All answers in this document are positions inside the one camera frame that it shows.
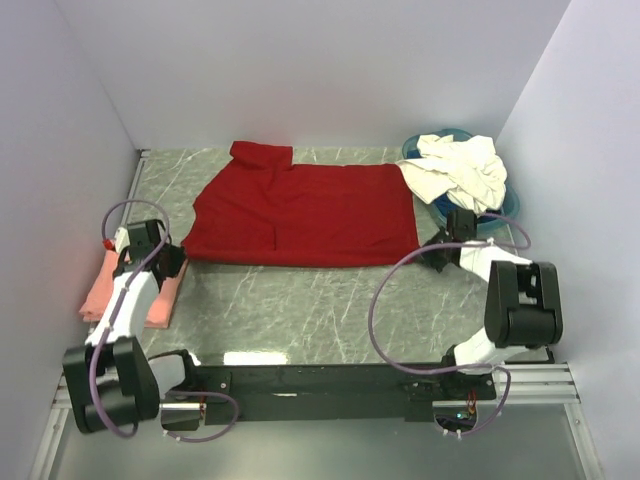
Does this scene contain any red t shirt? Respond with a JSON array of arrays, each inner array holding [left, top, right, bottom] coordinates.
[[183, 141, 419, 268]]

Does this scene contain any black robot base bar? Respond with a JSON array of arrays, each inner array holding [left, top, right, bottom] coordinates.
[[170, 364, 497, 425]]

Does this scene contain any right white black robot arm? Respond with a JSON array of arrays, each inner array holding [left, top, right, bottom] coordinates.
[[419, 209, 564, 399]]

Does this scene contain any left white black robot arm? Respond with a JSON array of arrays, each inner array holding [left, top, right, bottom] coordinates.
[[62, 219, 200, 434]]

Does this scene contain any blue t shirt in basket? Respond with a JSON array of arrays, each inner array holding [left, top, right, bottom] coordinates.
[[433, 194, 504, 223]]

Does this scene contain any teal plastic laundry basket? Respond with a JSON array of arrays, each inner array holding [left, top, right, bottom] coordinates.
[[401, 128, 520, 234]]

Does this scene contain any folded pink t shirt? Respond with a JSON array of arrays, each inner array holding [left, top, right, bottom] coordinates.
[[79, 251, 188, 329]]

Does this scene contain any white crumpled t shirt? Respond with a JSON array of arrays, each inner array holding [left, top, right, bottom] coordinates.
[[396, 134, 508, 214]]

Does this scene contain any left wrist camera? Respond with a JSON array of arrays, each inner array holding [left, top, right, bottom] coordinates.
[[103, 226, 130, 253]]

